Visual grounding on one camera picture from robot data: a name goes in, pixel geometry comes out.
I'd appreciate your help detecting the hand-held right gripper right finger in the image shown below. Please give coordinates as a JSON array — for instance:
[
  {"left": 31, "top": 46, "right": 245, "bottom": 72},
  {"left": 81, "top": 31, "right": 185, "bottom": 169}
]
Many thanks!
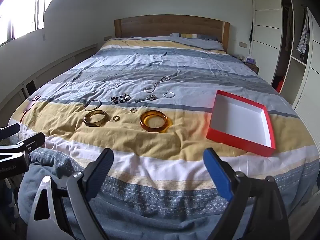
[{"left": 203, "top": 148, "right": 290, "bottom": 240}]

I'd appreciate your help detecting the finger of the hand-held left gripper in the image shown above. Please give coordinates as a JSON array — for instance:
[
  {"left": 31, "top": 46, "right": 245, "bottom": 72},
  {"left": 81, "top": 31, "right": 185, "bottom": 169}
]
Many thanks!
[
  {"left": 0, "top": 123, "right": 20, "bottom": 140},
  {"left": 0, "top": 132, "right": 45, "bottom": 161}
]

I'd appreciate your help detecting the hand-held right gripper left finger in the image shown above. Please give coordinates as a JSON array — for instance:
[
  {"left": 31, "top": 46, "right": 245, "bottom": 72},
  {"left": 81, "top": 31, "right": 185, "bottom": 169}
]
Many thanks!
[{"left": 26, "top": 148, "right": 114, "bottom": 240}]

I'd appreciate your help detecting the dark brown bangle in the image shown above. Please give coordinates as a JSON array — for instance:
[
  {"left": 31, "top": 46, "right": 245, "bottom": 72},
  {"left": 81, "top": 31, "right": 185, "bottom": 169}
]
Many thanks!
[{"left": 83, "top": 110, "right": 108, "bottom": 127}]

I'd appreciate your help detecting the red cardboard box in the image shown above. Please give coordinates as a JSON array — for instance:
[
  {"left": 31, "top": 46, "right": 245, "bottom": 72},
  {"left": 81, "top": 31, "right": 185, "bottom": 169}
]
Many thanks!
[{"left": 206, "top": 89, "right": 276, "bottom": 157}]

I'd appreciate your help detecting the thin silver bangle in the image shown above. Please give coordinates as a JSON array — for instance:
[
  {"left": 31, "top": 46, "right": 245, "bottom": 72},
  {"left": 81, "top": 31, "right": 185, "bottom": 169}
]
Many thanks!
[{"left": 84, "top": 99, "right": 103, "bottom": 111}]

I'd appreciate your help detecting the amber bangle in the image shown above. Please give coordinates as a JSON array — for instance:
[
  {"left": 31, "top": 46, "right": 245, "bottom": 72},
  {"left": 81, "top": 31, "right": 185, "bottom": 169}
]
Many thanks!
[{"left": 139, "top": 110, "right": 173, "bottom": 132}]

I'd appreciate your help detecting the brown bead bracelet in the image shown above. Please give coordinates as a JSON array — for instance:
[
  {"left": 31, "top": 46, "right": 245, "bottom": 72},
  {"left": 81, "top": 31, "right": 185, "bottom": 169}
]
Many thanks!
[{"left": 111, "top": 94, "right": 132, "bottom": 104}]

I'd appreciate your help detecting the grey blue cloth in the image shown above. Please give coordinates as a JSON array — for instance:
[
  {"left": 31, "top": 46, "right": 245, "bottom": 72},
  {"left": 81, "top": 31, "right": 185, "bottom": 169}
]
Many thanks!
[{"left": 17, "top": 147, "right": 83, "bottom": 230}]

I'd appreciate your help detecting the blue white patterned clothing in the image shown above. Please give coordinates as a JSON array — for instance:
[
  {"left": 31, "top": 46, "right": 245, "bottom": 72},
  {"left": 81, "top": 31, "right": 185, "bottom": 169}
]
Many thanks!
[{"left": 0, "top": 180, "right": 19, "bottom": 220}]

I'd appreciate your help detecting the white panelled low cabinet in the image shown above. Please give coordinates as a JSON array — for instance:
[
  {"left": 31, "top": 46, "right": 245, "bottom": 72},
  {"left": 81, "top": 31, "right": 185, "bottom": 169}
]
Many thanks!
[{"left": 0, "top": 43, "right": 98, "bottom": 105}]

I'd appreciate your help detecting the wooden nightstand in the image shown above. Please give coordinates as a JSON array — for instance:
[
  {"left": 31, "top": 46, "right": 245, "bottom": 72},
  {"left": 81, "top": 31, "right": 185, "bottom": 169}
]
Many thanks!
[{"left": 245, "top": 62, "right": 259, "bottom": 74}]

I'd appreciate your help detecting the red item in wardrobe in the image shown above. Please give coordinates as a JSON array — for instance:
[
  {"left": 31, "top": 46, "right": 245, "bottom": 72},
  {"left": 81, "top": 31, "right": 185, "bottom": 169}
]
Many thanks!
[{"left": 274, "top": 74, "right": 285, "bottom": 90}]

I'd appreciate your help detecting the striped bed with duvet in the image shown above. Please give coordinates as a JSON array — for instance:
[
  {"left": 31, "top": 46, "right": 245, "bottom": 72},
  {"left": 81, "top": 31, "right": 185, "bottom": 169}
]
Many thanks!
[{"left": 7, "top": 36, "right": 320, "bottom": 240}]

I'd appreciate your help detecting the window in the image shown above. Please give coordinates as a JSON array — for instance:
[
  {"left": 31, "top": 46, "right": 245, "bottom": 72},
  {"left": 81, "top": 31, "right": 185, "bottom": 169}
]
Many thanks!
[{"left": 0, "top": 0, "right": 48, "bottom": 46}]

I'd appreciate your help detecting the grey blue pillow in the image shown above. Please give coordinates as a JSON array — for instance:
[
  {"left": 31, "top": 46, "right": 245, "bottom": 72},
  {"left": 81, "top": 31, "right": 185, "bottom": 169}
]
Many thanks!
[{"left": 169, "top": 32, "right": 224, "bottom": 50}]

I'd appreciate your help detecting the striped pillow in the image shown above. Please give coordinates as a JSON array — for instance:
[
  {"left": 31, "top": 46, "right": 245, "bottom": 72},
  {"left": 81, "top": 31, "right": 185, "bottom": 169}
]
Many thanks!
[{"left": 180, "top": 33, "right": 218, "bottom": 40}]

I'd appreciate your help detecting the wooden headboard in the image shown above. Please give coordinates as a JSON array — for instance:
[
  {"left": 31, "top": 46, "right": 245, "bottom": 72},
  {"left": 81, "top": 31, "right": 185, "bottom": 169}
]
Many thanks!
[{"left": 114, "top": 15, "right": 230, "bottom": 52}]

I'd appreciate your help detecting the striped hanging shirt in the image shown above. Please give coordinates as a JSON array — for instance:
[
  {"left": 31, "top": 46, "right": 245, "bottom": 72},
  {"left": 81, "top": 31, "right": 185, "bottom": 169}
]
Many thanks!
[{"left": 297, "top": 7, "right": 310, "bottom": 55}]

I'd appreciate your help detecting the white wardrobe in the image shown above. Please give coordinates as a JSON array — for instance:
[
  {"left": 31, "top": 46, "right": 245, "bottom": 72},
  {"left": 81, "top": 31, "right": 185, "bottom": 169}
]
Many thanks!
[{"left": 250, "top": 0, "right": 320, "bottom": 112}]

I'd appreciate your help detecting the red cord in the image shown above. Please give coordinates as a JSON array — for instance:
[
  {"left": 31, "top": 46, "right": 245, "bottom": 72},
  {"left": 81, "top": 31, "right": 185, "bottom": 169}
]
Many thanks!
[{"left": 21, "top": 104, "right": 33, "bottom": 124}]

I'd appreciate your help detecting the silver chain necklace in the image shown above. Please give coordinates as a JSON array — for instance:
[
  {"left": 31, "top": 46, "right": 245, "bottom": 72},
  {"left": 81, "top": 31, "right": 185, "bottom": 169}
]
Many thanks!
[{"left": 142, "top": 76, "right": 171, "bottom": 93}]

